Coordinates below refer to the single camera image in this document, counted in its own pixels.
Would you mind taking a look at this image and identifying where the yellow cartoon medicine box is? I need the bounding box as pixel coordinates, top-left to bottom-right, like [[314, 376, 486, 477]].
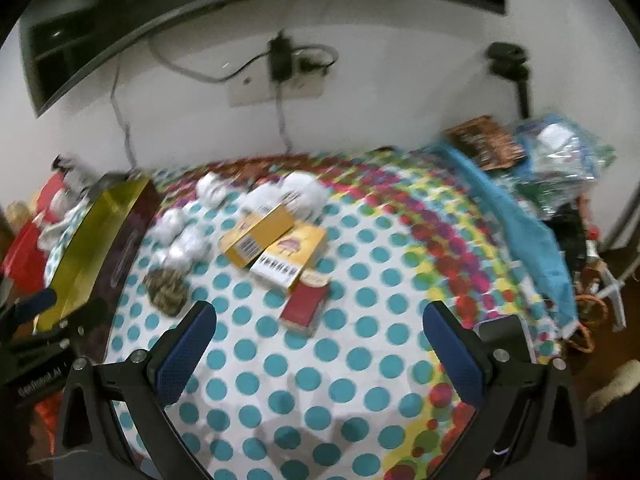
[[249, 222, 328, 292]]

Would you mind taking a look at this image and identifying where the orange-yellow barcode box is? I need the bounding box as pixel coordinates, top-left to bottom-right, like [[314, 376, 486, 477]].
[[220, 205, 296, 269]]

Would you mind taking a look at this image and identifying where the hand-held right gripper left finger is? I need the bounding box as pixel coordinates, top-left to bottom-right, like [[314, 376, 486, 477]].
[[52, 301, 217, 480]]

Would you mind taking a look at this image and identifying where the black-trigger spray bottle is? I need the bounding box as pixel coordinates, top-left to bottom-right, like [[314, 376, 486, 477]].
[[51, 154, 97, 196]]

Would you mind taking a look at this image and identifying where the black power adapter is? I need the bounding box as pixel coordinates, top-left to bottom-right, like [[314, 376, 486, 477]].
[[270, 35, 295, 82]]

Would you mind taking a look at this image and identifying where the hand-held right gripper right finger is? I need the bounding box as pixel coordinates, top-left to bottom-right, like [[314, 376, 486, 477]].
[[422, 301, 586, 480]]

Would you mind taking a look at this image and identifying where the red small box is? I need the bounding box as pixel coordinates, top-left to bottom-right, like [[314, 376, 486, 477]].
[[278, 272, 332, 337]]

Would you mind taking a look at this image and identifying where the white paper ball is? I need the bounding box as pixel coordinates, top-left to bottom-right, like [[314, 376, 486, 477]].
[[196, 172, 232, 208], [152, 209, 192, 241], [167, 230, 214, 272]]

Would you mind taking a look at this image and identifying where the white wall socket plate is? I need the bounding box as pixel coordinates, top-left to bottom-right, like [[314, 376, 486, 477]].
[[229, 67, 325, 107]]

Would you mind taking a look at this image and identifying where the red cloth bag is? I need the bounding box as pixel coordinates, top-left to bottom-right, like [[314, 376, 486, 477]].
[[31, 172, 71, 212]]

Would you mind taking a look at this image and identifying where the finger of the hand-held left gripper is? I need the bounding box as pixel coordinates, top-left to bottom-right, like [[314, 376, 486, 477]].
[[0, 287, 58, 333]]

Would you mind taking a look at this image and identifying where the polka-dot tablecloth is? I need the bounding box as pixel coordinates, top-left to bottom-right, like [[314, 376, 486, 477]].
[[44, 147, 581, 480]]

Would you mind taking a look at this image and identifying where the orange-suited doll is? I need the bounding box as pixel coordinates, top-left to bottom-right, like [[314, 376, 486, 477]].
[[31, 396, 68, 433]]

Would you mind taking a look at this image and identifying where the dark hanging cable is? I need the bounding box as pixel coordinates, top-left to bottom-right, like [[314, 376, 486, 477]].
[[111, 57, 140, 171]]

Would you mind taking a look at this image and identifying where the blue cloth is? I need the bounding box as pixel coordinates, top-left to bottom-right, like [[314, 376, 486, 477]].
[[439, 142, 581, 332]]

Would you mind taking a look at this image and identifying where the grey television cable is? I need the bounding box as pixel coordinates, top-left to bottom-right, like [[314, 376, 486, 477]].
[[149, 40, 273, 83]]

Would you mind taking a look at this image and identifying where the thin adapter cable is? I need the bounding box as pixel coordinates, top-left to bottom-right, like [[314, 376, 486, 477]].
[[276, 80, 293, 155]]

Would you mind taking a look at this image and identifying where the gold tin box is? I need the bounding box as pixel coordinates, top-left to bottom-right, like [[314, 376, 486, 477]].
[[36, 172, 165, 363]]

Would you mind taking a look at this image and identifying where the orange cord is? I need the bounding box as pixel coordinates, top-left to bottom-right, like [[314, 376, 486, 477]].
[[569, 294, 609, 357]]

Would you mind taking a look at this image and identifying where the camouflage cloth ball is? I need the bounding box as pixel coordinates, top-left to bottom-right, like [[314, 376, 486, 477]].
[[143, 267, 189, 317]]

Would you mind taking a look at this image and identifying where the brown snack packet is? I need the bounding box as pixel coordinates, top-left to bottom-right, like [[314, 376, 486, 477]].
[[444, 116, 527, 172]]

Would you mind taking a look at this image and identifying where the beige plush item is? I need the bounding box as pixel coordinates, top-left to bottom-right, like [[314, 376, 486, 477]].
[[584, 360, 640, 419]]

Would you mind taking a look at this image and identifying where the clear plastic bag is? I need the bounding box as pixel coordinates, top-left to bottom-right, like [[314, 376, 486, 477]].
[[515, 115, 617, 222]]

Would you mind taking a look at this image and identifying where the white plastic frame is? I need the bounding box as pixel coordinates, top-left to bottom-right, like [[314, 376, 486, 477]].
[[594, 255, 627, 332]]

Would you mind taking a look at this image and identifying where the red paper bag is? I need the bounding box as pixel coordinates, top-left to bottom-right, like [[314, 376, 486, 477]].
[[0, 220, 52, 292]]

